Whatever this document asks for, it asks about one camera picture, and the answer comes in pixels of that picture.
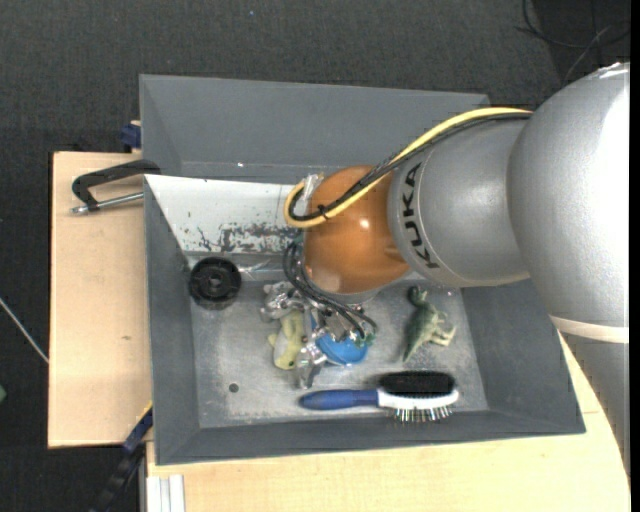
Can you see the yellow and white soft toy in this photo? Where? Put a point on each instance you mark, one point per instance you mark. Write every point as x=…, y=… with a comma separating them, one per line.
x=290, y=345

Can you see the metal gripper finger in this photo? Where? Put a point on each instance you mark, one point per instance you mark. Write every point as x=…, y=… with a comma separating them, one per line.
x=276, y=301
x=310, y=361

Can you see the blue and white hairbrush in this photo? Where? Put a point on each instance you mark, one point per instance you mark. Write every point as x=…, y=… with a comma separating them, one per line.
x=410, y=397

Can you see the blue ball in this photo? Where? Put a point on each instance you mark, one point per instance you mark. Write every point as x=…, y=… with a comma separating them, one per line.
x=345, y=352

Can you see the green toy dinosaur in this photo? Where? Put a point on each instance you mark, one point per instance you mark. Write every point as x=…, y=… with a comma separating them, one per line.
x=422, y=320

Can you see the pale wood flat board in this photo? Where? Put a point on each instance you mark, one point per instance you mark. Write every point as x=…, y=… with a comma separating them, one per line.
x=95, y=310

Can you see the grey metal bin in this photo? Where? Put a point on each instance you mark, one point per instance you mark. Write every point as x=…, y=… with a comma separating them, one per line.
x=235, y=360

